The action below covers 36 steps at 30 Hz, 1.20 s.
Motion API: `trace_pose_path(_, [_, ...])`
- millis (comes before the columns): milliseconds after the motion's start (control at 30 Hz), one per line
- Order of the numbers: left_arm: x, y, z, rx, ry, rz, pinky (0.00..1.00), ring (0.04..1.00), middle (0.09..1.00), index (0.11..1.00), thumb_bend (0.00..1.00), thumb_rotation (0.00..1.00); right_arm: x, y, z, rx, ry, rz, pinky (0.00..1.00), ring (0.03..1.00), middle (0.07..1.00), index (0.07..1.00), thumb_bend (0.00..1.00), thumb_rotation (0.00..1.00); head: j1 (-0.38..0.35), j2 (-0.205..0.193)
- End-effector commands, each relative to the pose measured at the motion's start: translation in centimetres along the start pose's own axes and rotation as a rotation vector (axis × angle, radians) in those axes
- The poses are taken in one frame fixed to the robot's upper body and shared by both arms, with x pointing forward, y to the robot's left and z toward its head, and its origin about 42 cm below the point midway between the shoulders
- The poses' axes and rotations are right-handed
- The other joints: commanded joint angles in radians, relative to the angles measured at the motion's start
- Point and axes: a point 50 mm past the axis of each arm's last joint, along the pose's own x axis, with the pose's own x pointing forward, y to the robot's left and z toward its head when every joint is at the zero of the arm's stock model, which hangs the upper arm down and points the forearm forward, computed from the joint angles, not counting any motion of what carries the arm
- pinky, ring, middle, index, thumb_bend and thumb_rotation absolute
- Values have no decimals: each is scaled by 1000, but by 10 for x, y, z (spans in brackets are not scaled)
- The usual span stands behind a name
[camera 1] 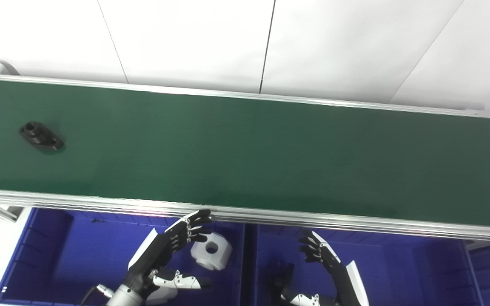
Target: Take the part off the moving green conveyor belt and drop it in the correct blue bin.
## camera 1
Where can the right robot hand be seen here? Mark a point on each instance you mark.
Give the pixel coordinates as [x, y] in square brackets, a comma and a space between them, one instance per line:
[349, 284]

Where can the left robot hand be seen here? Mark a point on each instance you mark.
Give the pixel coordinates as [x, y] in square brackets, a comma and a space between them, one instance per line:
[155, 255]

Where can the black flange part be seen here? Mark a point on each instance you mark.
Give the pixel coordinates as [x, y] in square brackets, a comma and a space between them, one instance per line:
[281, 276]
[41, 137]

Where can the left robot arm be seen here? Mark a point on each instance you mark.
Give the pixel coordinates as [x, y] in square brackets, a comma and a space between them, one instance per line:
[123, 297]

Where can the white block part with hole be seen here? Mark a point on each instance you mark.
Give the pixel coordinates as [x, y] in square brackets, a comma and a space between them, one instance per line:
[217, 257]

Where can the green conveyor belt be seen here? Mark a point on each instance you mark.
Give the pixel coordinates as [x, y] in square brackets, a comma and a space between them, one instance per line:
[245, 153]
[270, 216]

